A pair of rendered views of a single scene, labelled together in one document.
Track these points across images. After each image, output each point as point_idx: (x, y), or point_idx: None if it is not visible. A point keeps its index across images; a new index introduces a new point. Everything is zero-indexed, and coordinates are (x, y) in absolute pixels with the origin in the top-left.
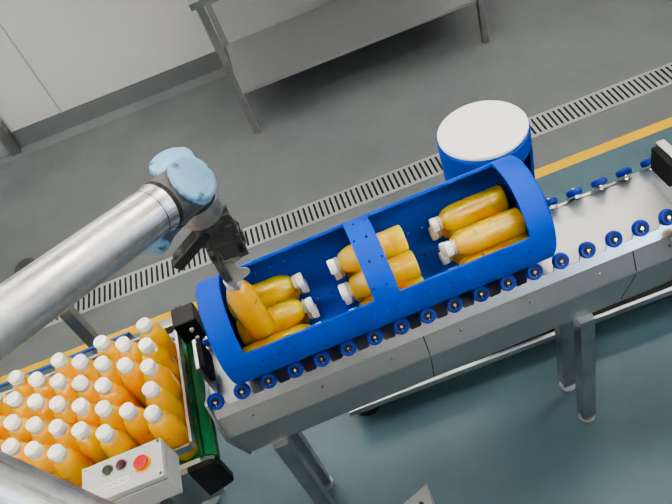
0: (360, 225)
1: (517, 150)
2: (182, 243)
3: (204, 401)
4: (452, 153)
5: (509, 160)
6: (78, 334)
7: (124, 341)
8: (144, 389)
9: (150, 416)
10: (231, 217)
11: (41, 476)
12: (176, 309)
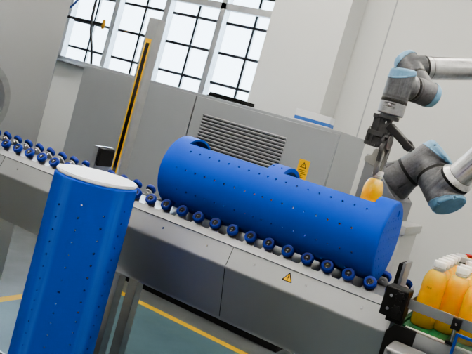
0: (280, 165)
1: None
2: (404, 138)
3: (410, 312)
4: (135, 185)
5: (186, 138)
6: None
7: (461, 267)
8: (455, 258)
9: (456, 255)
10: (374, 120)
11: None
12: (403, 290)
